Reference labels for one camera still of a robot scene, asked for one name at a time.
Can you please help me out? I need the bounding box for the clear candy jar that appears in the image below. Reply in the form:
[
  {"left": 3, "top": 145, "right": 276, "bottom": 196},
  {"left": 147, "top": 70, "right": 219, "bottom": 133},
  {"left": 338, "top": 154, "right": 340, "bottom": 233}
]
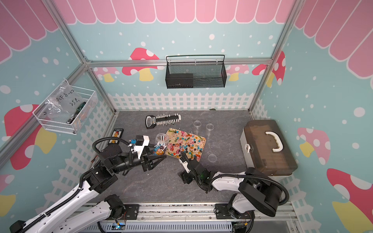
[
  {"left": 193, "top": 120, "right": 202, "bottom": 129},
  {"left": 153, "top": 133, "right": 169, "bottom": 155},
  {"left": 206, "top": 123, "right": 214, "bottom": 132}
]

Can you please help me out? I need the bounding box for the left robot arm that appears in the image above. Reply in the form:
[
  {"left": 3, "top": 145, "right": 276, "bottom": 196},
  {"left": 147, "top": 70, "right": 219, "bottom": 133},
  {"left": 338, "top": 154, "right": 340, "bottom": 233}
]
[{"left": 10, "top": 136, "right": 166, "bottom": 233}]

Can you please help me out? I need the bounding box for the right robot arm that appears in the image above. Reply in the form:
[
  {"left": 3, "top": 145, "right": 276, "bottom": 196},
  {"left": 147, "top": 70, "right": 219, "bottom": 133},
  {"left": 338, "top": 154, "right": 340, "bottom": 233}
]
[{"left": 179, "top": 152, "right": 289, "bottom": 219}]

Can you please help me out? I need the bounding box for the pile of lollipops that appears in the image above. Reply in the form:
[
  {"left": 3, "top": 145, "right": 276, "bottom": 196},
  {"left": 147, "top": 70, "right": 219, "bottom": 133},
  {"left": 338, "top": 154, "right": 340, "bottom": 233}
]
[{"left": 167, "top": 129, "right": 206, "bottom": 161}]

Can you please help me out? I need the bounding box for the floral rectangular tray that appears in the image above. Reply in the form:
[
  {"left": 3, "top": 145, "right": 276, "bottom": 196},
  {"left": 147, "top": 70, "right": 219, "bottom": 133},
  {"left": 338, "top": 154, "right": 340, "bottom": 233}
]
[{"left": 162, "top": 128, "right": 207, "bottom": 163}]

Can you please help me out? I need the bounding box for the black box in basket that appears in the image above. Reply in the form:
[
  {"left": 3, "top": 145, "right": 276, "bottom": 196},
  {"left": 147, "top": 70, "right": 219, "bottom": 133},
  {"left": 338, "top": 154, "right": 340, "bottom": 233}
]
[{"left": 165, "top": 73, "right": 194, "bottom": 89}]

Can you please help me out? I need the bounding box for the green tool in basket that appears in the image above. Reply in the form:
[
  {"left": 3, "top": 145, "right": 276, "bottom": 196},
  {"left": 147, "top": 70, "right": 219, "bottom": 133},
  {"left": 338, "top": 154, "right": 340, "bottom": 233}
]
[{"left": 67, "top": 102, "right": 86, "bottom": 124}]

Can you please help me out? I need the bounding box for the clear plastic zip bag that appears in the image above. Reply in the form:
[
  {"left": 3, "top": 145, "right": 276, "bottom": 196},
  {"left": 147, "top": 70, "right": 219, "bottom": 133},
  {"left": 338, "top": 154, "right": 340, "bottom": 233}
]
[{"left": 43, "top": 81, "right": 85, "bottom": 121}]

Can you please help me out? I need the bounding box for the brown plastic toolbox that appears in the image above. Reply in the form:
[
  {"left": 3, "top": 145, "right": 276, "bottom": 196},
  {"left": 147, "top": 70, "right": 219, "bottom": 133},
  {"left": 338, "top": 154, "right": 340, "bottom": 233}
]
[{"left": 240, "top": 119, "right": 298, "bottom": 177}]

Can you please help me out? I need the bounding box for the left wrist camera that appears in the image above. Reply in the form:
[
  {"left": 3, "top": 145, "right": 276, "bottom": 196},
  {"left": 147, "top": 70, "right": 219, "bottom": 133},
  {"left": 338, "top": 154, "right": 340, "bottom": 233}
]
[{"left": 129, "top": 136, "right": 150, "bottom": 160}]

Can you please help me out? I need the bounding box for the black socket holder rail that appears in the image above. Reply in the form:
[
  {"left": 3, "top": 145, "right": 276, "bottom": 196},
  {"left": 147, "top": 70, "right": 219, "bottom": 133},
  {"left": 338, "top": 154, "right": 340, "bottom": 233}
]
[{"left": 145, "top": 113, "right": 182, "bottom": 129}]

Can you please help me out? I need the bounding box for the black wire mesh basket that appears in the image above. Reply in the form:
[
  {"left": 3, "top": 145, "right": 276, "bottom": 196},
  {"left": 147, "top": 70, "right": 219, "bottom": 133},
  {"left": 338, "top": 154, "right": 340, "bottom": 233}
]
[{"left": 166, "top": 54, "right": 227, "bottom": 88}]

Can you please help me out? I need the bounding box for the white wire basket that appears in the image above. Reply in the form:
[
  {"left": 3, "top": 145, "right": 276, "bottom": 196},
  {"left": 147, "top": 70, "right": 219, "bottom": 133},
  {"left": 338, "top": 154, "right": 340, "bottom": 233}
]
[{"left": 33, "top": 80, "right": 98, "bottom": 135}]

